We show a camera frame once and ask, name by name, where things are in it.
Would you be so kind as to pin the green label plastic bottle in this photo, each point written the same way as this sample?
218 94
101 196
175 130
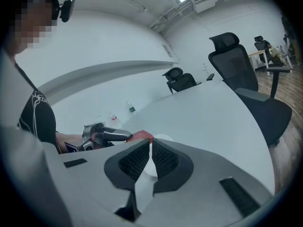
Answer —
132 109

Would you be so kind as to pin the black head-mounted camera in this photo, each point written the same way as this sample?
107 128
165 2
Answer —
67 8

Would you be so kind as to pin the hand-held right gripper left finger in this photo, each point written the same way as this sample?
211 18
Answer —
129 162

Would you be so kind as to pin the person's head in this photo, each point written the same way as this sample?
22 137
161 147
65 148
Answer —
33 25

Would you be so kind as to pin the white round plate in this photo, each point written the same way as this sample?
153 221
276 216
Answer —
164 137

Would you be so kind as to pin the white ceiling air conditioner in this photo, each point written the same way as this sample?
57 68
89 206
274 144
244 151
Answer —
204 3

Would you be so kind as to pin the person's black printed shirt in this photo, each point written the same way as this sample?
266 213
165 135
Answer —
40 119

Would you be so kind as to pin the black mesh office chair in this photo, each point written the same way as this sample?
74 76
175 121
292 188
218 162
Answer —
246 84
261 46
182 80

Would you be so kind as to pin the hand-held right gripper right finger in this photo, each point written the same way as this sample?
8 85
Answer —
169 162

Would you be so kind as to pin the person's left forearm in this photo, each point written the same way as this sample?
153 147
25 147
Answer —
71 139

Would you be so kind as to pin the translucent red plastic piece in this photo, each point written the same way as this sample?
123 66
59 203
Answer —
142 135

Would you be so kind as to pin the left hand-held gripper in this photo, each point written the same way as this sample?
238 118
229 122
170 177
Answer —
88 136

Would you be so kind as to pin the red label plastic bottle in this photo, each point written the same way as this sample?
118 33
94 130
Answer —
114 119

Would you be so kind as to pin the white desk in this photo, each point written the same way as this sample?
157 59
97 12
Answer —
258 55

